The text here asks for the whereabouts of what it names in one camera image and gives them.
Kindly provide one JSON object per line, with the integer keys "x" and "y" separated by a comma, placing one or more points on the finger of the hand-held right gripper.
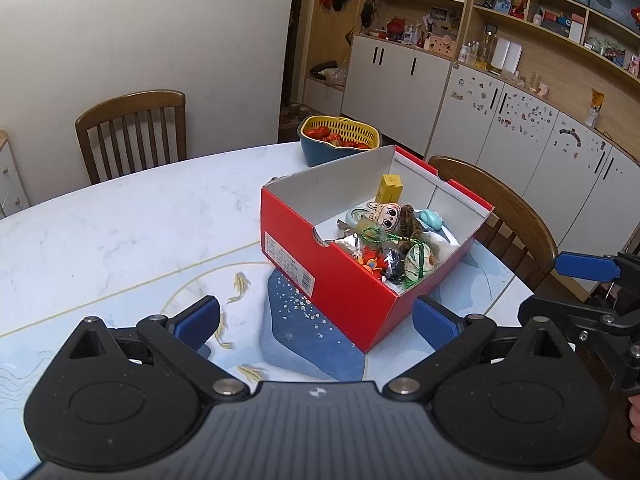
{"x": 585, "y": 266}
{"x": 575, "y": 315}

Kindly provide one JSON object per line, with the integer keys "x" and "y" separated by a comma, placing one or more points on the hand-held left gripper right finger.
{"x": 434, "y": 322}

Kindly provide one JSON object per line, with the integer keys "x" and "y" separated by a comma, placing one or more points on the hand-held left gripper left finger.
{"x": 200, "y": 322}

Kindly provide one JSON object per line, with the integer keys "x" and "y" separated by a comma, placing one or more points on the green netted egg charm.
{"x": 419, "y": 262}

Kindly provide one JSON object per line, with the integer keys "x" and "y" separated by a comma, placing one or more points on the black plastic packet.
{"x": 394, "y": 265}

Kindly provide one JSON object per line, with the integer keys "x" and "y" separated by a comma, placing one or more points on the red orange charm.
{"x": 372, "y": 262}

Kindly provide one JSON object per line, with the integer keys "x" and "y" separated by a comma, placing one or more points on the red cardboard box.
{"x": 340, "y": 290}

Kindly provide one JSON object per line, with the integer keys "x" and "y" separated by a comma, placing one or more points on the light blue charm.
{"x": 430, "y": 219}

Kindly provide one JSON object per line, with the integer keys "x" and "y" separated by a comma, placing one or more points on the correction tape dispenser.
{"x": 357, "y": 217}

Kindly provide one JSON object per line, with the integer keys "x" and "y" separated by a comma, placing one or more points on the small yellow box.
{"x": 390, "y": 189}

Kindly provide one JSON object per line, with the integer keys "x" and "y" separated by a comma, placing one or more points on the person's right hand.
{"x": 636, "y": 417}

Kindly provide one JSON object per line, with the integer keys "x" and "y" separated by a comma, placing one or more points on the dark wooden curved chair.
{"x": 510, "y": 205}

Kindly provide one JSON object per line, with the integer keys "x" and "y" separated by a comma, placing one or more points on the yellow blue strawberry basket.
{"x": 340, "y": 152}

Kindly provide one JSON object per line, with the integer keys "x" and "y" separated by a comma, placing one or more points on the white rounded containers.
{"x": 507, "y": 56}

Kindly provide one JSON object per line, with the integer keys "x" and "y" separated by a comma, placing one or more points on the dark wooden slatted chair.
{"x": 130, "y": 102}

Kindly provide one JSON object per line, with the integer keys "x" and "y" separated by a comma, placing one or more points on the tall yellow bottle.
{"x": 487, "y": 52}

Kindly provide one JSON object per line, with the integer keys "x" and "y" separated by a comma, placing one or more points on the white wooden side cabinet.
{"x": 10, "y": 180}

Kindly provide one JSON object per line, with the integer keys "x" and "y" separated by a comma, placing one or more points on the red teapot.
{"x": 396, "y": 27}

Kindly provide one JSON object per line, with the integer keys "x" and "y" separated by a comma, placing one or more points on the white wooden wall cabinet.
{"x": 525, "y": 130}

